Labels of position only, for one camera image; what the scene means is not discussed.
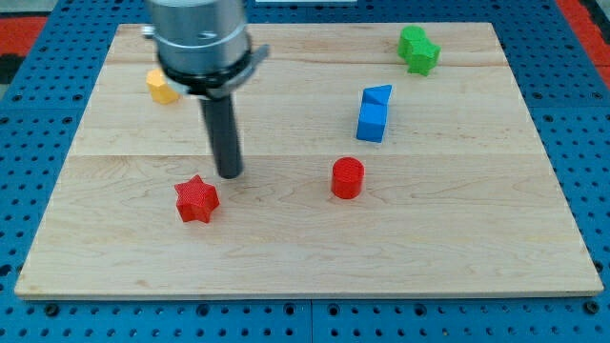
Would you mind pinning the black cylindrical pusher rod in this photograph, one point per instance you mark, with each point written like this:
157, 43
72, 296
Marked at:
218, 116

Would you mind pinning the red star block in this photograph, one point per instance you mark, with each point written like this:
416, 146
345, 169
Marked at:
196, 200

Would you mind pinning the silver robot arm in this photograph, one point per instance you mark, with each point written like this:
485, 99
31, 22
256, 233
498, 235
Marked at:
205, 50

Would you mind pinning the green star block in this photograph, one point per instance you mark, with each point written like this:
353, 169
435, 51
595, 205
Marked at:
422, 57

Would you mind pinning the yellow hexagon block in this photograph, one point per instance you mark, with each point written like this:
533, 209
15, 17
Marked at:
161, 92

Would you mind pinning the red cylinder block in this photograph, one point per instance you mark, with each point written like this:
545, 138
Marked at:
347, 177

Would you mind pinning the blue cube block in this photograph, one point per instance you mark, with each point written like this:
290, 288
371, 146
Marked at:
371, 122

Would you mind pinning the blue triangle block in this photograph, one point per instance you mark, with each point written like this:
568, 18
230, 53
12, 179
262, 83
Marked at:
378, 95

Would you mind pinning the wooden board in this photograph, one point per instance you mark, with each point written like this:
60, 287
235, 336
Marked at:
459, 200

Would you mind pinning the green cylinder block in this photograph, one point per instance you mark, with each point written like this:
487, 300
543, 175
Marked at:
409, 35

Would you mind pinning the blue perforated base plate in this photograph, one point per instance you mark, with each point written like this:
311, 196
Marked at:
559, 58

